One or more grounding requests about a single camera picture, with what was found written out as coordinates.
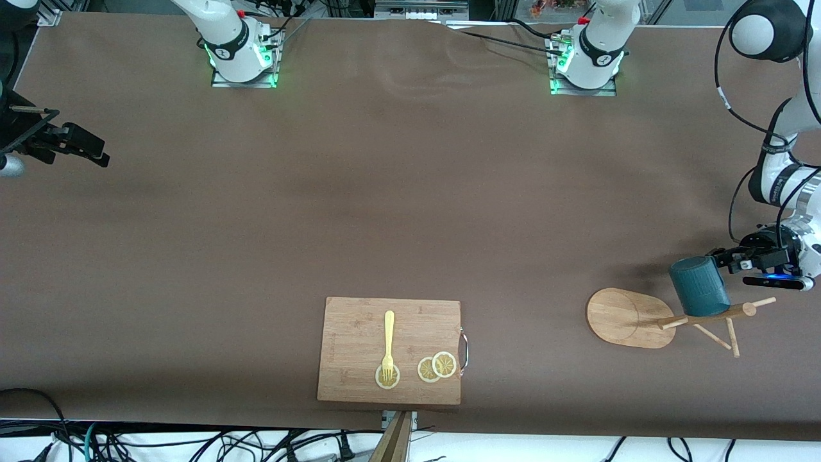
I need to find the teal mug with yellow inside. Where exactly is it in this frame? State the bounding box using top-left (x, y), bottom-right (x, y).
top-left (669, 256), bottom-right (732, 316)

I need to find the wooden mug rack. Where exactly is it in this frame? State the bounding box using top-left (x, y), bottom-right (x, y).
top-left (586, 287), bottom-right (777, 358)

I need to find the bamboo cutting board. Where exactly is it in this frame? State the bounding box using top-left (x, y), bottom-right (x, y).
top-left (317, 296), bottom-right (462, 406)

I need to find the yellow plastic fork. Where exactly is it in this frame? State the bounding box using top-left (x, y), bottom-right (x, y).
top-left (382, 311), bottom-right (396, 383)

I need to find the grey power strip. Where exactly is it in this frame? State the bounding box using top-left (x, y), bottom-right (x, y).
top-left (374, 0), bottom-right (470, 21)

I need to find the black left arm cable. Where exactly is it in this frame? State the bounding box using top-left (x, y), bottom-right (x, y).
top-left (714, 0), bottom-right (821, 248)

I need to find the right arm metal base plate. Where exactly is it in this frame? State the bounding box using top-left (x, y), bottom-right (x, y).
top-left (212, 29), bottom-right (281, 89)

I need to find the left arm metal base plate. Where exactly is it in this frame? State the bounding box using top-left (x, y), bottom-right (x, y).
top-left (550, 35), bottom-right (618, 97)

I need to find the black looping floor cable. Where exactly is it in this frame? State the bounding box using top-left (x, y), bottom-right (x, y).
top-left (0, 388), bottom-right (72, 462)

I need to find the black table cable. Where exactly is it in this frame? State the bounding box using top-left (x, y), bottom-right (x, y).
top-left (443, 18), bottom-right (578, 55)

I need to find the wooden camera stand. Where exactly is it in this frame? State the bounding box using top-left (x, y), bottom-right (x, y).
top-left (369, 411), bottom-right (418, 462)

